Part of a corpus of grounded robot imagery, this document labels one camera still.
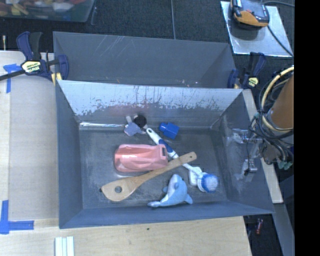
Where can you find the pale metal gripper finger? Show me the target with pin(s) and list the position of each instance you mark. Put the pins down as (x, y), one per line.
(250, 168)
(240, 136)

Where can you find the white and blue dish brush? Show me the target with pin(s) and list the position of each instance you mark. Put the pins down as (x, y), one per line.
(207, 182)

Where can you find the small blue bottle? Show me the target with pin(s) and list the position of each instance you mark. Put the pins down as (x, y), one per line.
(170, 130)

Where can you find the blue toy dolphin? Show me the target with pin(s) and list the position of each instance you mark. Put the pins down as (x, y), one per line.
(176, 191)

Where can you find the small grey doll figure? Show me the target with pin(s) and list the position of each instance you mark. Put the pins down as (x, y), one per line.
(133, 127)

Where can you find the wooden spatula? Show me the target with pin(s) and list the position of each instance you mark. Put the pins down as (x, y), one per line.
(130, 185)

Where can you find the grey metal bin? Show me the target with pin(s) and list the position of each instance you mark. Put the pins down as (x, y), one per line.
(100, 160)

